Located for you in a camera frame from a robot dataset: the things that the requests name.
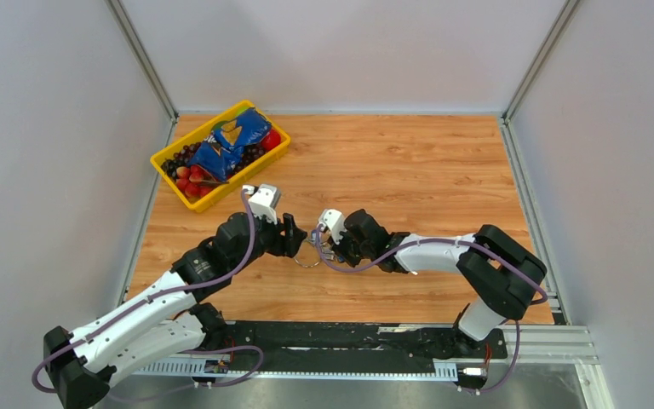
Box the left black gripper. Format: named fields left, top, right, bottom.
left=230, top=207, right=308, bottom=274

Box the large metal keyring with keys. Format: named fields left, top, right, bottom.
left=293, top=239, right=336, bottom=268

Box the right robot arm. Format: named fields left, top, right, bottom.
left=316, top=209, right=548, bottom=356

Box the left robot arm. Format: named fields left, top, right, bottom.
left=32, top=212, right=307, bottom=408

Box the red apple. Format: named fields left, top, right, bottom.
left=260, top=129, right=281, bottom=152

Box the blue snack bag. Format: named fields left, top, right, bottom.
left=189, top=107, right=273, bottom=168

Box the red strawberries cluster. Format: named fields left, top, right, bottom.
left=174, top=165, right=214, bottom=200

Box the dark grape bunch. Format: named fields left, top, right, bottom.
left=159, top=142, right=267, bottom=181

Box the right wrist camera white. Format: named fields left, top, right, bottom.
left=318, top=209, right=347, bottom=245

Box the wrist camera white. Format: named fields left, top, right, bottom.
left=318, top=209, right=347, bottom=245
left=242, top=184, right=281, bottom=224

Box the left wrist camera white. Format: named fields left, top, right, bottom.
left=242, top=184, right=281, bottom=224

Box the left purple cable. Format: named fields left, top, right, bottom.
left=31, top=192, right=266, bottom=395

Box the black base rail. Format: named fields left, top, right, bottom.
left=202, top=320, right=508, bottom=374

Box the aluminium frame rail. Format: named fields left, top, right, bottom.
left=106, top=317, right=612, bottom=408

